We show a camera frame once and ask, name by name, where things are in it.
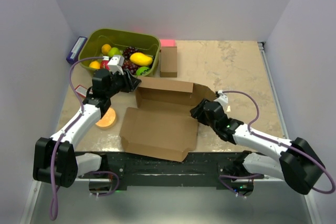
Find purple grapes back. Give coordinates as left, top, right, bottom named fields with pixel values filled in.
left=123, top=47, right=142, bottom=59

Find yellow mango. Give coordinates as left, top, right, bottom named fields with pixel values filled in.
left=130, top=52, right=153, bottom=67

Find green pear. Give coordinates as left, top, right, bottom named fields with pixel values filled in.
left=107, top=47, right=122, bottom=57

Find orange round sponge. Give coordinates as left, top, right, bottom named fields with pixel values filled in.
left=95, top=108, right=117, bottom=130

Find green round fruit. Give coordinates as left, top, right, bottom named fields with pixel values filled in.
left=135, top=66, right=151, bottom=76

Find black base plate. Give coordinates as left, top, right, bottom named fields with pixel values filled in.
left=83, top=151, right=253, bottom=191

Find small folded cardboard box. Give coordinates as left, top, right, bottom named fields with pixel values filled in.
left=160, top=47, right=178, bottom=78

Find pink sticky note pad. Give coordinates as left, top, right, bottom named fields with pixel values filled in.
left=160, top=39, right=176, bottom=47

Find large cardboard box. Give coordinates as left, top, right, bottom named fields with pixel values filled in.
left=120, top=77, right=216, bottom=162

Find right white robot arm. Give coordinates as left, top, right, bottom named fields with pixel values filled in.
left=190, top=99, right=325, bottom=195

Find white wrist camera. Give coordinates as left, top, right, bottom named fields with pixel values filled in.
left=103, top=55, right=124, bottom=74
left=214, top=90, right=228, bottom=107

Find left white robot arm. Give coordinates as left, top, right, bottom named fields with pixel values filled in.
left=33, top=69, right=141, bottom=188

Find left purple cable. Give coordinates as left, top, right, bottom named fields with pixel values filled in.
left=49, top=56, right=108, bottom=221

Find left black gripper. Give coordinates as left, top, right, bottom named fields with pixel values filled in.
left=106, top=68, right=141, bottom=98

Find purple grapes front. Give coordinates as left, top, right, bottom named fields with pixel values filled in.
left=122, top=60, right=140, bottom=75

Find orange fruit back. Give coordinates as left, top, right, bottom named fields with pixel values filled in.
left=101, top=44, right=112, bottom=55

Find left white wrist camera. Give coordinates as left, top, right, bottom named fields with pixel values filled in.
left=103, top=55, right=124, bottom=74

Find red rectangular packet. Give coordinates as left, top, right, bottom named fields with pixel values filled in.
left=75, top=85, right=88, bottom=98

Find orange fruit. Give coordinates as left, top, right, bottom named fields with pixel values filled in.
left=89, top=60, right=100, bottom=69
left=101, top=44, right=112, bottom=55

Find olive green plastic bin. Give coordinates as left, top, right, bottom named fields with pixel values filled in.
left=78, top=28, right=161, bottom=77

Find purple rectangular box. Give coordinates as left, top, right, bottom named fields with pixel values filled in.
left=66, top=36, right=87, bottom=65

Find orange fruit front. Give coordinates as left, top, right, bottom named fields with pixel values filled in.
left=89, top=60, right=100, bottom=69

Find purple grapes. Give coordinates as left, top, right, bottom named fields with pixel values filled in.
left=122, top=60, right=140, bottom=75
left=123, top=47, right=142, bottom=59

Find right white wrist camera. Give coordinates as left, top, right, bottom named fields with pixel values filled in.
left=214, top=90, right=228, bottom=107

